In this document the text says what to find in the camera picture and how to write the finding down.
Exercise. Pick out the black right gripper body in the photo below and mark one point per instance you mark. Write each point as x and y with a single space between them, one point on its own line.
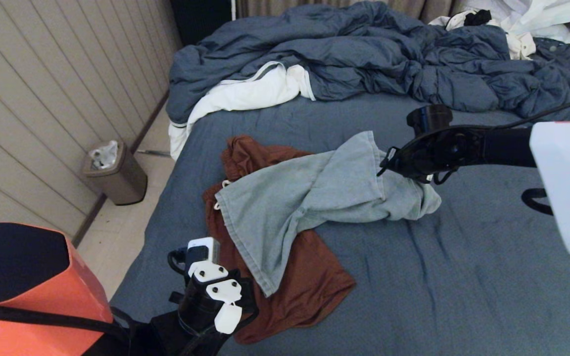
413 160

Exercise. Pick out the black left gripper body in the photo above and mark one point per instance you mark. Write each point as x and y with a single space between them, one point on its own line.
201 341

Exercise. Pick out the light blue denim jeans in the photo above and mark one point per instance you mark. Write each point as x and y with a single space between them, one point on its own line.
314 198

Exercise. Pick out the rust brown shorts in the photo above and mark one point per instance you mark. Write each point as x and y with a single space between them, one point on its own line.
314 287

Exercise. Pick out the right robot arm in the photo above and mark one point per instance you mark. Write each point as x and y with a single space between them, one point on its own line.
537 158

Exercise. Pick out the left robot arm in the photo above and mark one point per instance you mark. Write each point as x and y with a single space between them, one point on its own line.
32 296

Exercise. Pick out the dark blue crumpled duvet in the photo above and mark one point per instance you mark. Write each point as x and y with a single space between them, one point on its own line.
364 49

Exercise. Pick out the blue bed sheet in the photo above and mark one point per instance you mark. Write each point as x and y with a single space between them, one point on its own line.
463 272

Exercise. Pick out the beige curtain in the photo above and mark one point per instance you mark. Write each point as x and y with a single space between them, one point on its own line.
428 9

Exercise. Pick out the small black garment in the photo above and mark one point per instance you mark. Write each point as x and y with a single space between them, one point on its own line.
477 18

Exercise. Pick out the cream jacket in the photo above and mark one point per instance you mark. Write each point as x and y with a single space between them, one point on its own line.
520 46

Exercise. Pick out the brown trash bin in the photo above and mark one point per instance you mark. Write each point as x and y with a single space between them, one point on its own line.
124 182

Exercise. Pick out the dark denim garment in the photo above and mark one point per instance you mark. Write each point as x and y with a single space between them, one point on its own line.
564 52

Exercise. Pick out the white shirt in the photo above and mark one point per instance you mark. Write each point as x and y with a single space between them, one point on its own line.
532 14

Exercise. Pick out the white plastic bin bag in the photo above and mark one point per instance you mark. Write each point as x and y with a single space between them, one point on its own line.
103 155

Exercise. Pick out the white vertical pole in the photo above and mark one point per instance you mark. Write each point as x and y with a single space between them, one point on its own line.
233 10

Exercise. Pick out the black cabinet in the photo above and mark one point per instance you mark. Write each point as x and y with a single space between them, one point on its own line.
201 19

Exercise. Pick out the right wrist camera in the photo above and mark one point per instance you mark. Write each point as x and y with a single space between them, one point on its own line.
428 118

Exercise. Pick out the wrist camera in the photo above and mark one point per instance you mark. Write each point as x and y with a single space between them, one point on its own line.
208 287
428 118

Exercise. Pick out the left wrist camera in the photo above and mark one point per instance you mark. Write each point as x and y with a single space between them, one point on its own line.
208 287

